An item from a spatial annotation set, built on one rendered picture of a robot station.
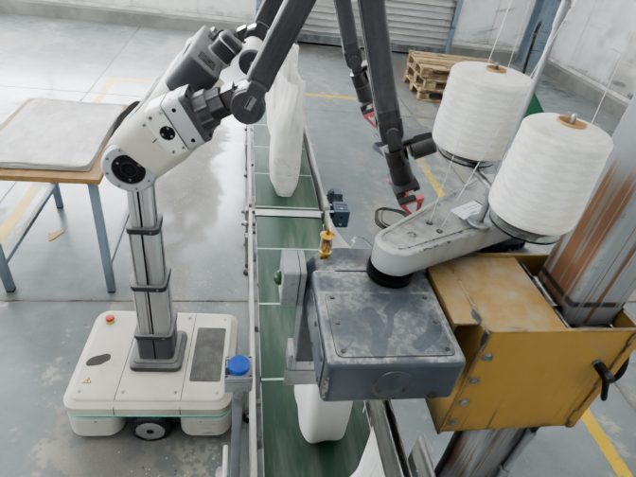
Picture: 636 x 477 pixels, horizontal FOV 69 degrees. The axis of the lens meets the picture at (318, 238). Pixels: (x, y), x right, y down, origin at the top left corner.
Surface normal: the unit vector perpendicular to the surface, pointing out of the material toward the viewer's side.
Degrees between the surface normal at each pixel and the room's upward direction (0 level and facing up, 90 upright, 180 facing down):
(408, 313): 0
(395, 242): 0
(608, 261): 90
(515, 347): 90
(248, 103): 91
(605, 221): 90
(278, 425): 0
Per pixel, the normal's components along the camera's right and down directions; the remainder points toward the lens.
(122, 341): 0.12, -0.80
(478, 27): 0.12, 0.61
